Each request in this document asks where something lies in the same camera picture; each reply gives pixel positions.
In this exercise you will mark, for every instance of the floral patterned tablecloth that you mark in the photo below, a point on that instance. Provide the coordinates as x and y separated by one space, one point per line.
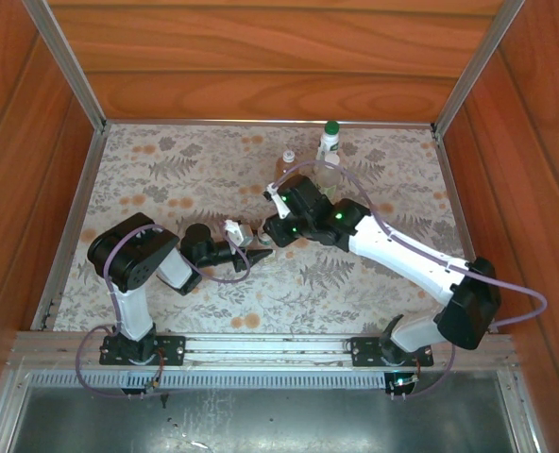
242 302

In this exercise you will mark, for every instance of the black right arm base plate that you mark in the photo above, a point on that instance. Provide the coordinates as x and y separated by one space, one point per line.
364 351

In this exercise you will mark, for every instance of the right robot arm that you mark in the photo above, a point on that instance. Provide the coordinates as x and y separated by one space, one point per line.
402 255

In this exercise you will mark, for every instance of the small clear bottle green label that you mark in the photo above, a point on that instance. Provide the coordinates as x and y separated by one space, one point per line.
264 238

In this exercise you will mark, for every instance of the white milk drink bottle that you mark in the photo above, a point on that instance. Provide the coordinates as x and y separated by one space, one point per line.
326 144

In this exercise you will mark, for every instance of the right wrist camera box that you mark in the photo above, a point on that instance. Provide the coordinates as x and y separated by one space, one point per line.
272 192

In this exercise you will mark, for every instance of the grey metal sheet panel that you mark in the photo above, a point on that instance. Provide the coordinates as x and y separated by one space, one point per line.
284 424

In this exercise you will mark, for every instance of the aluminium table edge rail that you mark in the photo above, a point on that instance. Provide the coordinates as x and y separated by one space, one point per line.
451 198
74 222
260 122

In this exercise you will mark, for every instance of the green bottle cap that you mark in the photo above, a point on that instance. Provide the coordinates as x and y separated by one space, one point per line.
332 127

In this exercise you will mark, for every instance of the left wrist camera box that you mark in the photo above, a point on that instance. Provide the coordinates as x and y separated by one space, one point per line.
241 233

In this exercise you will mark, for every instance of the aluminium frame rail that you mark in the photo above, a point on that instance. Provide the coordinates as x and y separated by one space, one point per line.
520 415
5 410

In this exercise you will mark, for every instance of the small circuit board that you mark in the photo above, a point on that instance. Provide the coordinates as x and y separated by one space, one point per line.
153 385
402 381

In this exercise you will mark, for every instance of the white bottle cap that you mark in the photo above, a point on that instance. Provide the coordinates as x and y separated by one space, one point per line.
288 156

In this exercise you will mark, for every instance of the aluminium frame post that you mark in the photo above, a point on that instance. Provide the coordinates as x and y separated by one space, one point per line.
480 66
67 66

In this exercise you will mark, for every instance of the wide aluminium base rail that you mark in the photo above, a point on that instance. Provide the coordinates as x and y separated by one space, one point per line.
260 347

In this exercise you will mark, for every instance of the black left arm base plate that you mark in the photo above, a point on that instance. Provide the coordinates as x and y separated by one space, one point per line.
171 349

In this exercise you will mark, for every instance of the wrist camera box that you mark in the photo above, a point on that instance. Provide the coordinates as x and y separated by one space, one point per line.
272 192
241 233

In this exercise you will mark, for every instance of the amber drink bottle red label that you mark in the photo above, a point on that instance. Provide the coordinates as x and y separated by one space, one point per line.
285 169

